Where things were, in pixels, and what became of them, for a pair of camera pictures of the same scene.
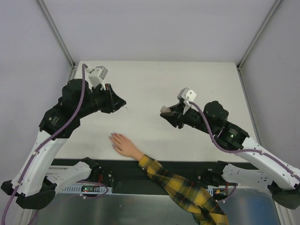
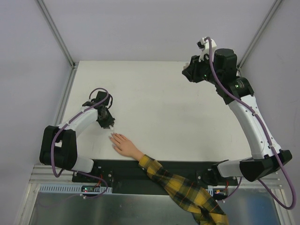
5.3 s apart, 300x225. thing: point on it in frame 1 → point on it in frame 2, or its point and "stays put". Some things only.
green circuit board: (88, 188) stays put
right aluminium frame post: (262, 26) stays put
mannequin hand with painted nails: (124, 145) stays put
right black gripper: (180, 116) → (190, 70)
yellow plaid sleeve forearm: (197, 201) stays put
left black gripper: (109, 99) → (106, 122)
